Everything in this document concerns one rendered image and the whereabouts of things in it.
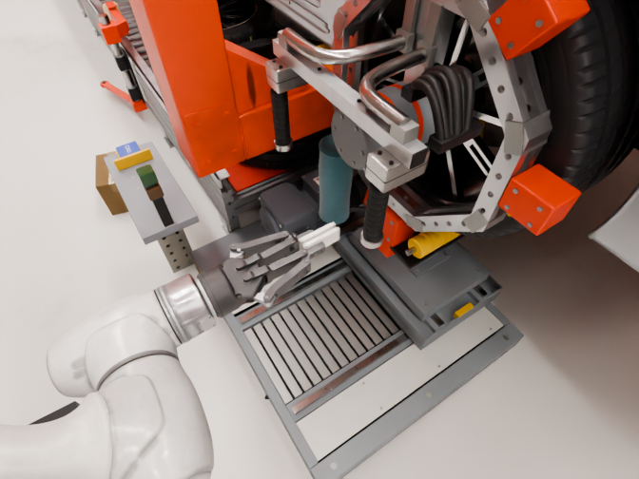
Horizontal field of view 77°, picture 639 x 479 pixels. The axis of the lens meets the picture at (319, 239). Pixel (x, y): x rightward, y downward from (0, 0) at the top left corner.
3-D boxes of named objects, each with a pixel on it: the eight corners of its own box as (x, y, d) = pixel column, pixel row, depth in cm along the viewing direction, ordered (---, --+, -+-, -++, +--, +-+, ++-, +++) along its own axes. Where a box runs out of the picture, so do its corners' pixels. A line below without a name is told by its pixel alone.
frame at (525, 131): (480, 264, 95) (611, 25, 52) (460, 277, 93) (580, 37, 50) (346, 143, 123) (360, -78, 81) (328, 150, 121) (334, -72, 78)
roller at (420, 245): (490, 220, 116) (496, 207, 111) (413, 267, 106) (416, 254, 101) (474, 208, 119) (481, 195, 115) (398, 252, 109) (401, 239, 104)
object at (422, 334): (494, 299, 145) (504, 285, 138) (419, 352, 133) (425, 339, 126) (404, 214, 172) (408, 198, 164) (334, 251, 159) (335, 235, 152)
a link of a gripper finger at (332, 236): (301, 243, 65) (304, 247, 64) (338, 225, 67) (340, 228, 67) (302, 255, 67) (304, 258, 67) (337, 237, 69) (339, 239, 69)
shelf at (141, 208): (200, 221, 124) (197, 215, 122) (145, 245, 118) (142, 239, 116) (153, 147, 147) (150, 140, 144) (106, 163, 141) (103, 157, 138)
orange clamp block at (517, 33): (538, 48, 63) (592, 9, 54) (504, 62, 60) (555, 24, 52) (518, 8, 63) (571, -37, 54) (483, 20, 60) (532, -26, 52)
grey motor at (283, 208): (376, 237, 164) (387, 172, 137) (286, 284, 150) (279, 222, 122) (349, 209, 174) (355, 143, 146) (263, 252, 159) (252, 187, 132)
